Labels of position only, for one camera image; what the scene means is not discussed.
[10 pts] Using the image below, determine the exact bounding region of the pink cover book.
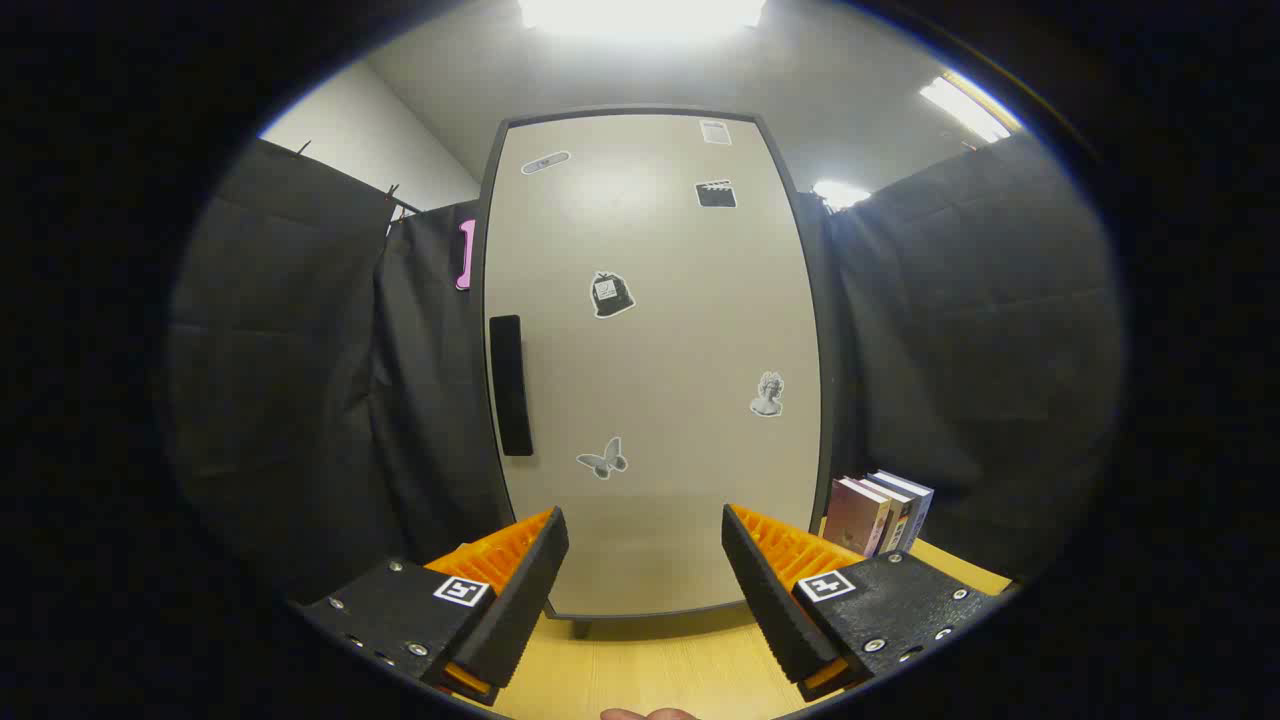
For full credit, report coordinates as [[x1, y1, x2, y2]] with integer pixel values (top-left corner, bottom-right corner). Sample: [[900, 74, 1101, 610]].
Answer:
[[823, 477, 891, 558]]

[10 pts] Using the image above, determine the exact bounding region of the grey cabinet door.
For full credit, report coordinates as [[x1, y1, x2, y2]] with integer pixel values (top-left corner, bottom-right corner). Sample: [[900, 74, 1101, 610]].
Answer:
[[483, 108, 826, 619]]

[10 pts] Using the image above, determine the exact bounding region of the long ceiling light strip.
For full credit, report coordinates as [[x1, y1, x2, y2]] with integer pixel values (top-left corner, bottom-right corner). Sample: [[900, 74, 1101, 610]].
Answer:
[[919, 74, 1013, 143]]

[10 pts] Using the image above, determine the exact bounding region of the dark grey cabinet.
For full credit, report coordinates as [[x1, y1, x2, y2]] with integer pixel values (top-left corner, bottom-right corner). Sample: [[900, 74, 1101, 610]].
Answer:
[[478, 104, 841, 641]]

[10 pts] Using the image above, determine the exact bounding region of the black door handle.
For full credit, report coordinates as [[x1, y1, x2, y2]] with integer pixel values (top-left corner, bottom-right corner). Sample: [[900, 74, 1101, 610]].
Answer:
[[489, 315, 534, 457]]

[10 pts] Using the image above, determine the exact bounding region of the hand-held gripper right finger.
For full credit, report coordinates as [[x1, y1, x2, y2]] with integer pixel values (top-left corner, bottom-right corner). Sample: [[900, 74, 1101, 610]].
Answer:
[[721, 503, 1007, 704]]

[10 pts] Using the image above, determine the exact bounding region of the dark cover book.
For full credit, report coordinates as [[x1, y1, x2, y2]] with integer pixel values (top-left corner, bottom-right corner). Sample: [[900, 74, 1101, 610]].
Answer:
[[860, 476, 914, 556]]

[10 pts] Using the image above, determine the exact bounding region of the blue white book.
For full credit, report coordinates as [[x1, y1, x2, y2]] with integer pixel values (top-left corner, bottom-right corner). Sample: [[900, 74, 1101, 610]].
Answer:
[[872, 470, 935, 553]]

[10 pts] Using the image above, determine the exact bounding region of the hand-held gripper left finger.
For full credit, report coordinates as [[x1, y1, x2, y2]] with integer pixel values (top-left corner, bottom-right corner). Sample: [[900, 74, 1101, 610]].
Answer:
[[298, 506, 571, 707]]

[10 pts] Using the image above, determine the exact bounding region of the large ceiling light panel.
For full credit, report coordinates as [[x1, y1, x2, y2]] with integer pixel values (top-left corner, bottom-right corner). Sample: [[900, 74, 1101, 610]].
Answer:
[[518, 0, 768, 41]]

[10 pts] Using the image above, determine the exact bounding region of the black backdrop cloth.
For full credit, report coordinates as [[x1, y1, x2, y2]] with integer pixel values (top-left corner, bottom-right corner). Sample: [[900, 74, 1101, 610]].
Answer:
[[170, 130, 1126, 611]]

